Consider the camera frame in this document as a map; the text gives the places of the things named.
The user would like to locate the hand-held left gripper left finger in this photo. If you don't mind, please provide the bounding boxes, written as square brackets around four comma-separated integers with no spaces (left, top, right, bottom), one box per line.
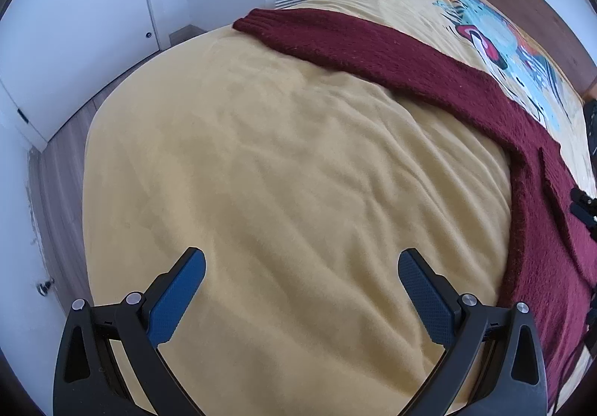
[53,247,207,416]

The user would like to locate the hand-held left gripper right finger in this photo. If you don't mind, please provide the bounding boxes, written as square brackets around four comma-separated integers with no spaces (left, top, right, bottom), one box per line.
[397,248,548,416]

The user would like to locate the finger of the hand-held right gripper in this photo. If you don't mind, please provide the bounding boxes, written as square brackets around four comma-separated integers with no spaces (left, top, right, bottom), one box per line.
[570,188,597,208]
[572,204,597,228]

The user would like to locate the maroon knit sweater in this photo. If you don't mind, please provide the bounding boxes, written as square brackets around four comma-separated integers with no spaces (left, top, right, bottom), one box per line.
[232,7,597,416]

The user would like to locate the yellow printed blanket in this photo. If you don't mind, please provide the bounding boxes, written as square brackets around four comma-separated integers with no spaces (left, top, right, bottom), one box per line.
[83,0,597,416]

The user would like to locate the white wardrobe doors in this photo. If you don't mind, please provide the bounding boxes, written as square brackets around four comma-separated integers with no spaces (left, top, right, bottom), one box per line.
[0,0,448,151]

